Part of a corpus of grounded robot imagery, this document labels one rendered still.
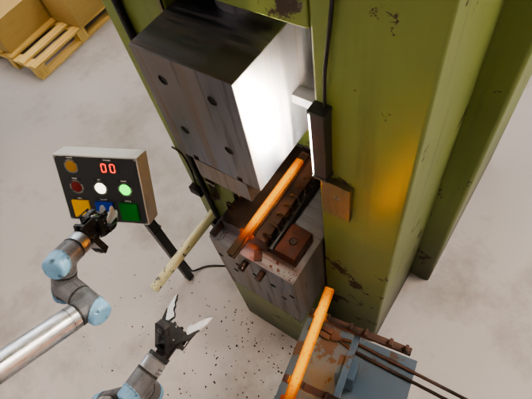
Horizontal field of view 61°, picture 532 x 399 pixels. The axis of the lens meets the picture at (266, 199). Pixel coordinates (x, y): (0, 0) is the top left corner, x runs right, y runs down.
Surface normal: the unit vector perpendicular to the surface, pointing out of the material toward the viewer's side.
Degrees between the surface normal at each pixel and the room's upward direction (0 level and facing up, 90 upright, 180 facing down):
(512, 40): 90
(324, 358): 0
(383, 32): 90
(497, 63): 90
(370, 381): 0
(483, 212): 0
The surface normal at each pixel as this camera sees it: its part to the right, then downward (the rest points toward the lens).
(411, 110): -0.55, 0.75
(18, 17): 0.86, 0.36
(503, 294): -0.14, -0.52
